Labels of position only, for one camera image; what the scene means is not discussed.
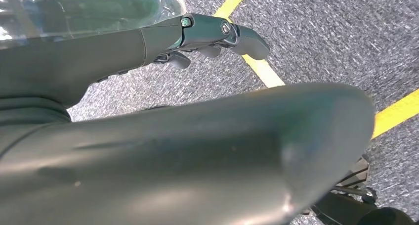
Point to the clear plastic film cover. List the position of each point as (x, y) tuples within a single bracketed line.
[(82, 10)]

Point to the yellow floor tape rectangle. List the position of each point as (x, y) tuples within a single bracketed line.
[(262, 69)]

